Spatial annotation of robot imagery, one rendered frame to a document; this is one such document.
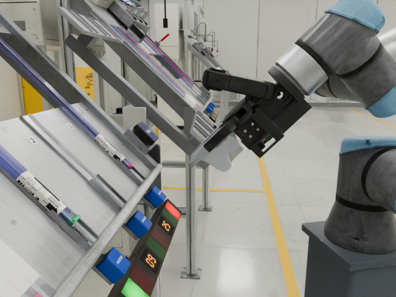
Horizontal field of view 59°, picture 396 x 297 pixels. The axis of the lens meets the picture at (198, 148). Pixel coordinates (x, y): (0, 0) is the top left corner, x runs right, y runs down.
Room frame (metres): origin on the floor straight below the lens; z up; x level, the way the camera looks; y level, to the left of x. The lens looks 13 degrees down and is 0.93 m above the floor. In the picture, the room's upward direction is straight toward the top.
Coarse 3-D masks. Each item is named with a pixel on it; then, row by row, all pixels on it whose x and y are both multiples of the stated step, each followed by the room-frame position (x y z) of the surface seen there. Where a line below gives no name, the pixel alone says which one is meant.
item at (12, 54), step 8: (0, 40) 0.61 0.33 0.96; (0, 48) 0.61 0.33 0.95; (8, 48) 0.61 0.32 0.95; (8, 56) 0.61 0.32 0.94; (16, 56) 0.61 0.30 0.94; (16, 64) 0.60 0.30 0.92; (24, 64) 0.60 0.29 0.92; (32, 72) 0.60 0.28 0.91; (32, 80) 0.60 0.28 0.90; (40, 80) 0.60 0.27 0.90; (48, 88) 0.60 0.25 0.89; (56, 96) 0.60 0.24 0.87; (64, 104) 0.60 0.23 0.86; (72, 112) 0.59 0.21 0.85; (80, 120) 0.59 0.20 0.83; (88, 128) 0.59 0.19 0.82; (96, 136) 0.59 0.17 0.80; (128, 168) 0.58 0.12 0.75
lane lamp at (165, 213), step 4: (164, 208) 0.60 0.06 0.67; (164, 212) 0.59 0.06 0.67; (168, 212) 0.60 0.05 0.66; (164, 216) 0.57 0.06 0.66; (168, 216) 0.58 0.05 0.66; (172, 216) 0.59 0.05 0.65; (168, 220) 0.57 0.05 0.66; (172, 220) 0.58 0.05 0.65; (176, 220) 0.59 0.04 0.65; (172, 224) 0.57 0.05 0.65; (176, 224) 0.58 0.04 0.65
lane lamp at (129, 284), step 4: (128, 280) 0.38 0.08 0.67; (132, 280) 0.38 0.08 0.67; (128, 284) 0.37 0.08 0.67; (132, 284) 0.38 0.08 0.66; (136, 284) 0.38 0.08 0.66; (124, 288) 0.36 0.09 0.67; (128, 288) 0.37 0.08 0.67; (132, 288) 0.37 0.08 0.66; (136, 288) 0.38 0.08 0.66; (140, 288) 0.38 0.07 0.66; (124, 292) 0.36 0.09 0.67; (128, 292) 0.36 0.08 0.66; (132, 292) 0.37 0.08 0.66; (136, 292) 0.37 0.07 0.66; (140, 292) 0.38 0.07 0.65; (144, 292) 0.38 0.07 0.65; (128, 296) 0.36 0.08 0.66; (132, 296) 0.36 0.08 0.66; (136, 296) 0.37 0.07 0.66; (140, 296) 0.37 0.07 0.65; (144, 296) 0.37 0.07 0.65; (148, 296) 0.38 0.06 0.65
